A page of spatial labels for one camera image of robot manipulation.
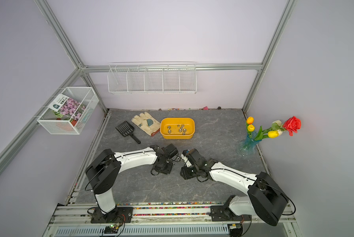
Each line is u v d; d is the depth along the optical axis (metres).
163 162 0.66
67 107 0.74
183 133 1.05
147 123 1.12
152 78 1.01
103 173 0.47
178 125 1.12
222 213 0.74
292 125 0.62
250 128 0.71
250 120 0.74
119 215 0.73
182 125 1.12
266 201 0.42
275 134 0.69
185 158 0.69
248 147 0.90
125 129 1.08
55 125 0.74
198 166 0.64
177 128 1.10
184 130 1.08
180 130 1.08
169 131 1.07
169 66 0.93
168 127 1.08
